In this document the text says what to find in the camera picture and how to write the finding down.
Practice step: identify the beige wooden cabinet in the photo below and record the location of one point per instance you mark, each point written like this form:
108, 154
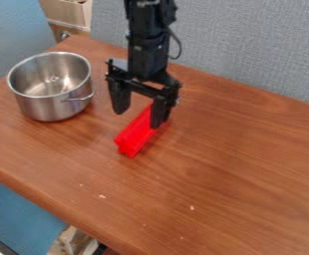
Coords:
69, 17

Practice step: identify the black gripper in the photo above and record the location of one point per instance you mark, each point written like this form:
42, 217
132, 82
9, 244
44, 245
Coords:
142, 74

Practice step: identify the red plastic block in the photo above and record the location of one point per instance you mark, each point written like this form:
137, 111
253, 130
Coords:
137, 134

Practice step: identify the white frame under table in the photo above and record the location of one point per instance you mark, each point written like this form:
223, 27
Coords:
74, 242

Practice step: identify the stainless steel pot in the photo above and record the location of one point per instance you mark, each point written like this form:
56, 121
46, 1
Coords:
53, 86

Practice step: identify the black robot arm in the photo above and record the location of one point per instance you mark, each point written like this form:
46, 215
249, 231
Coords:
151, 17

